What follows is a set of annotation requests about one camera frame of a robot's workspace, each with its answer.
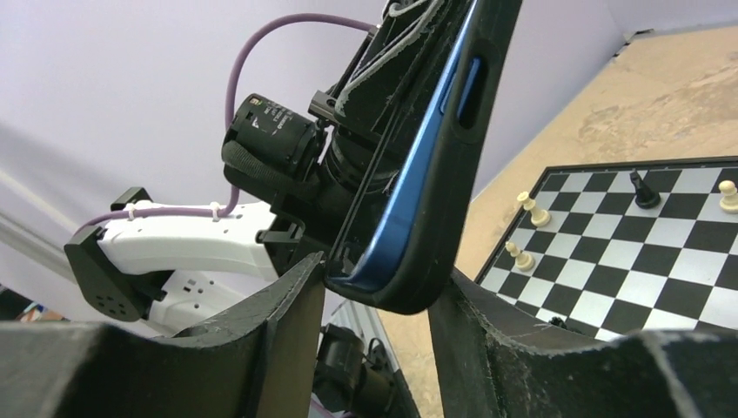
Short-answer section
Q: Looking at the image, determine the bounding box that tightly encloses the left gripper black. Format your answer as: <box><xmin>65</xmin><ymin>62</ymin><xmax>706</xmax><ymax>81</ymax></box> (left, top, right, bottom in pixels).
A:
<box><xmin>308</xmin><ymin>1</ymin><xmax>472</xmax><ymax>191</ymax></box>

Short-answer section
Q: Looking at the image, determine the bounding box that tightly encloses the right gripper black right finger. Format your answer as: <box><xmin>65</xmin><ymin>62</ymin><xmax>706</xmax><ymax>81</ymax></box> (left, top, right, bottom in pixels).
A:
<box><xmin>428</xmin><ymin>271</ymin><xmax>737</xmax><ymax>418</ymax></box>

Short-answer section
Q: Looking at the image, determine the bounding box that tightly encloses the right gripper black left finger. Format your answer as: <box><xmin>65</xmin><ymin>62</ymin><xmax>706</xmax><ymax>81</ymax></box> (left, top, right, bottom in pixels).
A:
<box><xmin>1</xmin><ymin>253</ymin><xmax>325</xmax><ymax>417</ymax></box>

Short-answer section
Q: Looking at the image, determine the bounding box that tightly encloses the black phone case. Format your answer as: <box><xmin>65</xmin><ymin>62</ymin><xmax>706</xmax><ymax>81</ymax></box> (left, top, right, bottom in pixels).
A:
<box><xmin>325</xmin><ymin>0</ymin><xmax>524</xmax><ymax>316</ymax></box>

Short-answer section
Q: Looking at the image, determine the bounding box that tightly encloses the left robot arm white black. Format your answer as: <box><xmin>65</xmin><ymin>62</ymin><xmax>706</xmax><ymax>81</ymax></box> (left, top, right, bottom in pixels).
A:
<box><xmin>64</xmin><ymin>1</ymin><xmax>520</xmax><ymax>417</ymax></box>

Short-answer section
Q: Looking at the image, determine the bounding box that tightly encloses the white chess piece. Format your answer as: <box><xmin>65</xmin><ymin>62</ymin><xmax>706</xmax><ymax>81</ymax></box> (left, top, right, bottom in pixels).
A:
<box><xmin>718</xmin><ymin>179</ymin><xmax>738</xmax><ymax>213</ymax></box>
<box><xmin>516</xmin><ymin>192</ymin><xmax>551</xmax><ymax>227</ymax></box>
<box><xmin>505</xmin><ymin>241</ymin><xmax>535</xmax><ymax>272</ymax></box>

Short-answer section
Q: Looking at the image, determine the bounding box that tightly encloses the white chess piece far left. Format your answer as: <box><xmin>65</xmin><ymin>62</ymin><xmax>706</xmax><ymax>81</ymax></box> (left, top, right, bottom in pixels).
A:
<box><xmin>516</xmin><ymin>192</ymin><xmax>551</xmax><ymax>227</ymax></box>

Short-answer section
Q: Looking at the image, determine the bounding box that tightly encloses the black white chessboard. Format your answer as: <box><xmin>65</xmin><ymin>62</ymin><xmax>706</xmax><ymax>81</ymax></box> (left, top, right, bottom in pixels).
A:
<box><xmin>476</xmin><ymin>157</ymin><xmax>737</xmax><ymax>340</ymax></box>

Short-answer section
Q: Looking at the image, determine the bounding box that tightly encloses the black chess piece upper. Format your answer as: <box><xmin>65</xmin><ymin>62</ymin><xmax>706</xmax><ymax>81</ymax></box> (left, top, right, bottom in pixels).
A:
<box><xmin>629</xmin><ymin>170</ymin><xmax>661</xmax><ymax>209</ymax></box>

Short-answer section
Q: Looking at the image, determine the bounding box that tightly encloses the white chess piece upper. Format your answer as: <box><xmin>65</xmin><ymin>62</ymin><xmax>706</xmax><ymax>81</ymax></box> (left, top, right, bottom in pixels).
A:
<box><xmin>718</xmin><ymin>179</ymin><xmax>738</xmax><ymax>213</ymax></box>

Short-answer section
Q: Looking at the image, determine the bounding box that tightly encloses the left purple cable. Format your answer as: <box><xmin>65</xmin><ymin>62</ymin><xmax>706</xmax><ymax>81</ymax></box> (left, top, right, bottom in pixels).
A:
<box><xmin>75</xmin><ymin>12</ymin><xmax>376</xmax><ymax>232</ymax></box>

